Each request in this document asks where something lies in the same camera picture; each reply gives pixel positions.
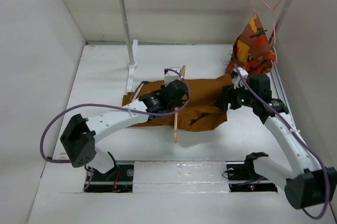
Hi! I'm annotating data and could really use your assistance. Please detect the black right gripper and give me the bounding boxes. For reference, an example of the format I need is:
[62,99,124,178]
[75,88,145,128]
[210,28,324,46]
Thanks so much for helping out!
[213,81,256,111]

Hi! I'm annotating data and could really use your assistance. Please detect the brown trousers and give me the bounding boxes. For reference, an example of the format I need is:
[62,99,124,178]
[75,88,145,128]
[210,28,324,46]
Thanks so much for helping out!
[122,74,232,132]

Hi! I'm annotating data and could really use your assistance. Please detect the wooden clothes hanger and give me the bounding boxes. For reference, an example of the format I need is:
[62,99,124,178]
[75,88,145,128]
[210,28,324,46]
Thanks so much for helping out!
[173,65,186,144]

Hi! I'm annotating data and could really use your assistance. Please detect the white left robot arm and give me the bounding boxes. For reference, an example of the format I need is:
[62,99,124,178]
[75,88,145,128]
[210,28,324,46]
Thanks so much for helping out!
[60,80,189,180]

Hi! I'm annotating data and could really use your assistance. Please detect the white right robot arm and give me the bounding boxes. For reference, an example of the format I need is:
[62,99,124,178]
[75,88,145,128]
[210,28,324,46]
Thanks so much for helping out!
[215,74,336,209]

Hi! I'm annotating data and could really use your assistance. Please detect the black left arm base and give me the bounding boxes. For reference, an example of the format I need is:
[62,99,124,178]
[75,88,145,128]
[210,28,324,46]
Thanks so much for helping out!
[84,161,134,193]

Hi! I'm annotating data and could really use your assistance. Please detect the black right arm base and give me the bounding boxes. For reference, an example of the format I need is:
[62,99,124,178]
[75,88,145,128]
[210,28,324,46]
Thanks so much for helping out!
[222,152,278,192]

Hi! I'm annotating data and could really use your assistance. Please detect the orange patterned garment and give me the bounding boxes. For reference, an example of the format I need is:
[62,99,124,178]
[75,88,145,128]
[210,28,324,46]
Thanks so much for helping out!
[225,13,276,75]

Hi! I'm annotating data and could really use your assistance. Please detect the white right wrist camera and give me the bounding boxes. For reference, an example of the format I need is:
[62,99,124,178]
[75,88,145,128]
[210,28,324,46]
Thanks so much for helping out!
[232,67,249,89]

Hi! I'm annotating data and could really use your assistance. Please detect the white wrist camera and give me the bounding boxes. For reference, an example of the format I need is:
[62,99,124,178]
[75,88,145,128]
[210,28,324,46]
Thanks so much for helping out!
[232,67,249,89]
[164,67,181,87]

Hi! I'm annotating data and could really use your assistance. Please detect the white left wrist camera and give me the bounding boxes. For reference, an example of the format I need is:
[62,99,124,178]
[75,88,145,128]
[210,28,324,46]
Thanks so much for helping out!
[164,67,181,87]

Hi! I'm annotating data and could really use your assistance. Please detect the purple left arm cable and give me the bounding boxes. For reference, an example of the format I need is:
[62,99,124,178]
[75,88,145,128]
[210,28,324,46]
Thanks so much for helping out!
[39,68,190,190]

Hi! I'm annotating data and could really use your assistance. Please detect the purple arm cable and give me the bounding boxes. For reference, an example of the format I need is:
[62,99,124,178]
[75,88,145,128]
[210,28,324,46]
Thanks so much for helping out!
[39,68,190,190]
[233,63,331,220]

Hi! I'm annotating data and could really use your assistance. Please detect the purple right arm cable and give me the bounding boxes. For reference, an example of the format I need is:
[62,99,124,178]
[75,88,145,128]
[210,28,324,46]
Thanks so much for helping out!
[233,63,331,220]

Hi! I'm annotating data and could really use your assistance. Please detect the pink wire hanger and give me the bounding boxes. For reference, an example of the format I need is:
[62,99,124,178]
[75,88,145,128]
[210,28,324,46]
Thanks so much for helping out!
[251,0,282,66]

